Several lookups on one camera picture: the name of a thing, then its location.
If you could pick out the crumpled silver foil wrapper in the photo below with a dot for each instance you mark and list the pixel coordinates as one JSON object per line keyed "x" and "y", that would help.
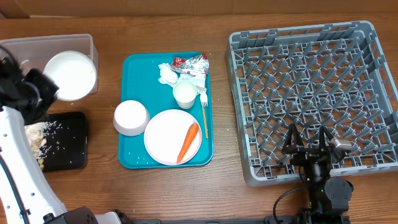
{"x": 197, "y": 65}

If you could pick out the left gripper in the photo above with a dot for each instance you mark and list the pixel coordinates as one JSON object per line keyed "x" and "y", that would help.
{"x": 50, "y": 88}

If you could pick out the white plastic fork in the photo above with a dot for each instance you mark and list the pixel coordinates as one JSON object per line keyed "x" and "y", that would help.
{"x": 204, "y": 99}

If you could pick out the teal plastic serving tray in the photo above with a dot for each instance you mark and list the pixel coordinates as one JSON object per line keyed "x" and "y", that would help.
{"x": 140, "y": 82}

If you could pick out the grey plastic dishwasher rack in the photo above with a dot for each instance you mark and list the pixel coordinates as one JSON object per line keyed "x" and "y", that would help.
{"x": 332, "y": 75}

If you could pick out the pile of rice and peanuts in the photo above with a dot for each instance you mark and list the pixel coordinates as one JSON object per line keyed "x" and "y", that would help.
{"x": 53, "y": 146}

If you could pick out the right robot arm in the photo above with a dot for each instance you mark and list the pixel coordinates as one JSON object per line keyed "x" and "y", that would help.
{"x": 328, "y": 196}

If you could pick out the white paper cup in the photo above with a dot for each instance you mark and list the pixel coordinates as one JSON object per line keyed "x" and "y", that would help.
{"x": 185, "y": 93}

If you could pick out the white bowl with rice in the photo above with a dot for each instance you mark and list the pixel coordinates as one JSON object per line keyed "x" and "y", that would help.
{"x": 131, "y": 118}

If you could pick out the orange carrot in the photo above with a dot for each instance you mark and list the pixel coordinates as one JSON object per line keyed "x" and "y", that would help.
{"x": 190, "y": 136}

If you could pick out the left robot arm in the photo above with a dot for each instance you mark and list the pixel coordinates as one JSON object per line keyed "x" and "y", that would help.
{"x": 25, "y": 192}

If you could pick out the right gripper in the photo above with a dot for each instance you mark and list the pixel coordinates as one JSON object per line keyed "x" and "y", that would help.
{"x": 305, "y": 154}

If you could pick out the wooden chopstick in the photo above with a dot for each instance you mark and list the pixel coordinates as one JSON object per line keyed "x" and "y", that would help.
{"x": 205, "y": 122}

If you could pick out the white bowl with peanuts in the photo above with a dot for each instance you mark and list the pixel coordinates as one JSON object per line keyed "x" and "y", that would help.
{"x": 74, "y": 73}

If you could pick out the black rectangular waste tray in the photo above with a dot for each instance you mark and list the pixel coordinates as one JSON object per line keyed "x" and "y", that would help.
{"x": 79, "y": 125}

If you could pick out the clear plastic storage bin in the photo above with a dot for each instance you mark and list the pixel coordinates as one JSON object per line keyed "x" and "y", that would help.
{"x": 35, "y": 52}

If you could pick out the crumpled white napkin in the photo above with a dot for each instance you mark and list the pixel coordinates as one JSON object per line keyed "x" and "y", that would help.
{"x": 170, "y": 77}

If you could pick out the white round plate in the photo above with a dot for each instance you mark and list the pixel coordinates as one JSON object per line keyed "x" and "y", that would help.
{"x": 165, "y": 134}

